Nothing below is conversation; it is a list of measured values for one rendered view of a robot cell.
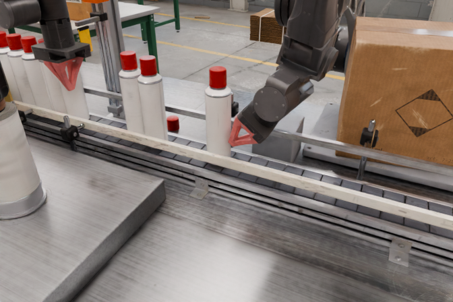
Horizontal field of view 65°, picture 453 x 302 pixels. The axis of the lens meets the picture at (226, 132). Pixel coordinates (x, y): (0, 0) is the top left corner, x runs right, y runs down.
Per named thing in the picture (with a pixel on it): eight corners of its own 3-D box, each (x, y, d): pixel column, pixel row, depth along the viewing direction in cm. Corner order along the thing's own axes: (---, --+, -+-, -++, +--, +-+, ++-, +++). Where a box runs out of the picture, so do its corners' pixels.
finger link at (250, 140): (214, 137, 71) (242, 110, 65) (228, 122, 76) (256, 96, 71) (237, 161, 71) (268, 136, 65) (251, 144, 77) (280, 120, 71)
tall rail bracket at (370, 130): (346, 201, 72) (361, 131, 64) (351, 181, 78) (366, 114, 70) (362, 205, 71) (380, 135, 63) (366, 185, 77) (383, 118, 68)
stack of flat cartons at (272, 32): (248, 40, 473) (249, 15, 457) (263, 30, 515) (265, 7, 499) (294, 46, 447) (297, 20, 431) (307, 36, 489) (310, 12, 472)
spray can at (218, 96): (202, 162, 76) (199, 71, 65) (214, 149, 80) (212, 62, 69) (224, 168, 74) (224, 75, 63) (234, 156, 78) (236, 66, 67)
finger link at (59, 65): (67, 98, 74) (56, 53, 69) (42, 92, 77) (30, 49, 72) (91, 86, 79) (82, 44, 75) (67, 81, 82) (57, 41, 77)
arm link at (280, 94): (341, 47, 57) (294, 29, 60) (319, 61, 48) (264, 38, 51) (314, 111, 63) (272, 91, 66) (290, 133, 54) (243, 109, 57)
